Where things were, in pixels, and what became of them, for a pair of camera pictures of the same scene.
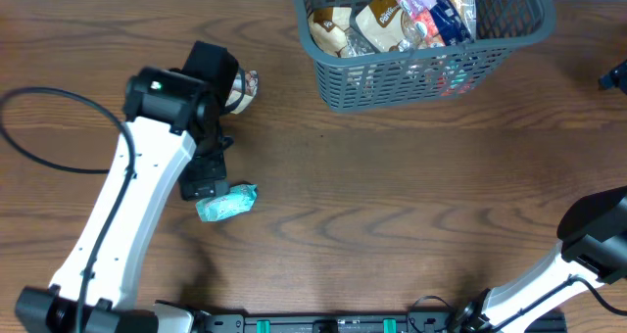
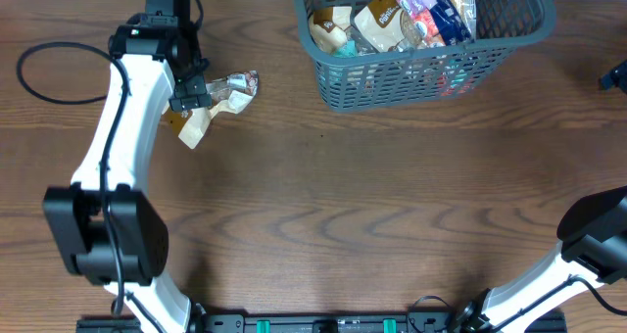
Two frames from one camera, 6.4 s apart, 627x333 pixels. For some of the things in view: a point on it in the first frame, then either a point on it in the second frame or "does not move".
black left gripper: x=211 y=178 → x=193 y=87
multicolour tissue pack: x=436 y=19 does not move
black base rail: x=215 y=321 does not move
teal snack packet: x=238 y=201 → x=347 y=50
